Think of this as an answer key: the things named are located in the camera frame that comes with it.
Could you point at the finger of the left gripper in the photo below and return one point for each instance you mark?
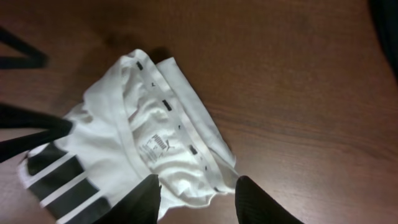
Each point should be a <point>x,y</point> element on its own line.
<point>31,56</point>
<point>44,129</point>

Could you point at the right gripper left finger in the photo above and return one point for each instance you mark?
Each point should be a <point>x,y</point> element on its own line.
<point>139,206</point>

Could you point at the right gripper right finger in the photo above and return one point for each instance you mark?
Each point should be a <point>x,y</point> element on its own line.
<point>255,206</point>

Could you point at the white polo shirt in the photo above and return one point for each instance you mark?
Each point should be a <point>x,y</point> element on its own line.
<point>140,119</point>

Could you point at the black garment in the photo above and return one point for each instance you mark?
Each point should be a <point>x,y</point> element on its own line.
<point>384,16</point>

